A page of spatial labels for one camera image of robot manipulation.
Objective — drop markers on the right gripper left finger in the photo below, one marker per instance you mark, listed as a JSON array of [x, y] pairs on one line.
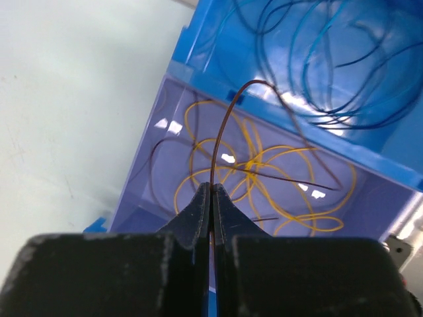
[[165, 273]]

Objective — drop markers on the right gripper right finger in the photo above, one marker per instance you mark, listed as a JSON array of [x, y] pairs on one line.
[[260, 275]]

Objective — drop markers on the blue plastic bin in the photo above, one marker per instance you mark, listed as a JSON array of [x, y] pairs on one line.
[[350, 70], [98, 226]]

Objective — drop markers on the purple plastic tray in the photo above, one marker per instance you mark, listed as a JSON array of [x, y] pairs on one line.
[[283, 186]]

